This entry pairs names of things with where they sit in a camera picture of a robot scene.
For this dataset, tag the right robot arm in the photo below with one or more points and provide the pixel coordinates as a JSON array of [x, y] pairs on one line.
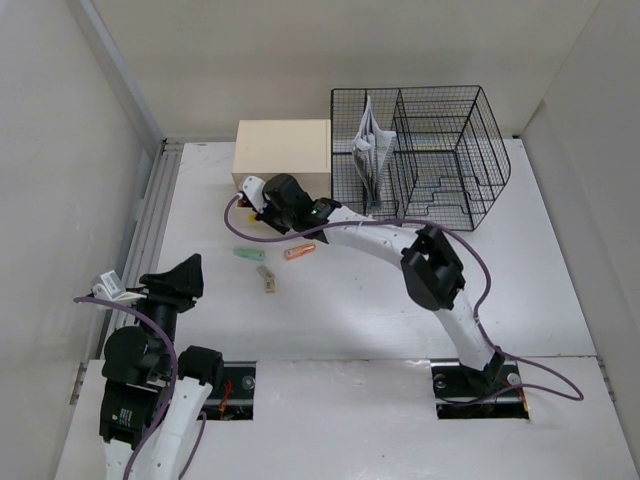
[[432, 270]]

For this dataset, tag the white paper manual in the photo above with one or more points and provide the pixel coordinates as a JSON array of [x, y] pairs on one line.
[[371, 150]]

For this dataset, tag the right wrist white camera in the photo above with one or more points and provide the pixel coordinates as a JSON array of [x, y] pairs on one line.
[[251, 194]]

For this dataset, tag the aluminium rail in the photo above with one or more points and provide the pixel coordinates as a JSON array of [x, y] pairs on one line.
[[151, 214]]

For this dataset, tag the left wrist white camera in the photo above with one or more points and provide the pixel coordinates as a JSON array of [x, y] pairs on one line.
[[109, 287]]

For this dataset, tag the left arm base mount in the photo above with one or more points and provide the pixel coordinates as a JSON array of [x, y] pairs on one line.
[[233, 400]]

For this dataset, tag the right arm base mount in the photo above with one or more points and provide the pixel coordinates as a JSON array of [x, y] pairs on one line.
[[462, 393]]

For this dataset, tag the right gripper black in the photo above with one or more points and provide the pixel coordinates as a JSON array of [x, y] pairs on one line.
[[266, 219]]

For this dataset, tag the green transparent correction tape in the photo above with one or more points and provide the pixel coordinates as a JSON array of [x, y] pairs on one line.
[[249, 254]]

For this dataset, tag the cream drawer cabinet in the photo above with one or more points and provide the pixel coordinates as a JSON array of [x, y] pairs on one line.
[[301, 148]]

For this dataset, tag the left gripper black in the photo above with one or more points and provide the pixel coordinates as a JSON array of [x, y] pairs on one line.
[[183, 279]]

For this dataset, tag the grey eraser with sleeve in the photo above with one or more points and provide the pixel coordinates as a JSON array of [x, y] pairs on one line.
[[268, 278]]

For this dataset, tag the black wire mesh organizer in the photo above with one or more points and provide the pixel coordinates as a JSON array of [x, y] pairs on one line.
[[448, 163]]

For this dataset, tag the wrist white camera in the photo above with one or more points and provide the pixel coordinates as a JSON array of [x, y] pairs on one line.
[[251, 194], [109, 287]]

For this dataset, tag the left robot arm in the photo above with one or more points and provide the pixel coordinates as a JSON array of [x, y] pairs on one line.
[[152, 413]]

